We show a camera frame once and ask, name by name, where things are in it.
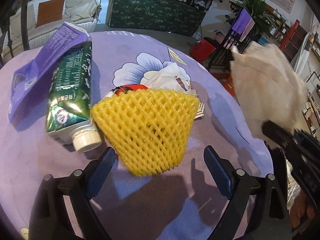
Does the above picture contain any green milk carton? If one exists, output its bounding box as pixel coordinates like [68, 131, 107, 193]
[45, 41, 101, 153]

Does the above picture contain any yellow foam fruit net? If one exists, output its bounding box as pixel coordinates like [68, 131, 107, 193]
[91, 89, 200, 177]

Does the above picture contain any purple paper package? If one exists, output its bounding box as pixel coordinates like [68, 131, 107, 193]
[8, 22, 89, 122]

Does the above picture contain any black trash bin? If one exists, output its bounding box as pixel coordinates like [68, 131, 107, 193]
[267, 145, 288, 203]

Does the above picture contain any person's right hand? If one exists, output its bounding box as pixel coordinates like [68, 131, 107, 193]
[289, 190, 315, 228]

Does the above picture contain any red ladder shelf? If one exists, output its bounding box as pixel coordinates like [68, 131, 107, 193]
[279, 20, 307, 62]

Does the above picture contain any black metal rack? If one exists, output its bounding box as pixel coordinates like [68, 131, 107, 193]
[207, 16, 255, 71]

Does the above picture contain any green potted plant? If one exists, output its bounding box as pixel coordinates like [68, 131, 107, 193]
[231, 0, 275, 37]

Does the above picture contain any purple hanging towel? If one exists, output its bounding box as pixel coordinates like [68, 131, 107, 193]
[231, 8, 255, 42]

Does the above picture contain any red bag on floor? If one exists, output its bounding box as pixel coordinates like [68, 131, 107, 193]
[189, 37, 220, 63]

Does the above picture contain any green patterned counter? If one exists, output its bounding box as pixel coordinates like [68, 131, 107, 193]
[106, 0, 206, 36]

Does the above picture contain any white wicker sofa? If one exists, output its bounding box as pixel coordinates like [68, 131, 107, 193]
[1, 0, 101, 62]

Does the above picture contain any orange cushion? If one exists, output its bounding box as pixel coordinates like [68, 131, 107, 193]
[35, 0, 65, 28]

